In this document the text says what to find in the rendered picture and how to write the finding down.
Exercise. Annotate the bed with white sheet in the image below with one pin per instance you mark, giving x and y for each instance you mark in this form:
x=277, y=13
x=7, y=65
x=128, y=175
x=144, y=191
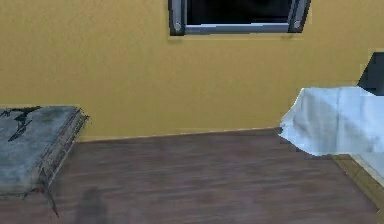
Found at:
x=336, y=120

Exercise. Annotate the grey framed window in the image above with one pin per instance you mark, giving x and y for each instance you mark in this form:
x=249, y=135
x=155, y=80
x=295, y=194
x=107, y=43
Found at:
x=238, y=15

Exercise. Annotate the dark grey pillow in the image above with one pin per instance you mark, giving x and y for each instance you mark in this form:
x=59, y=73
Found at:
x=375, y=75

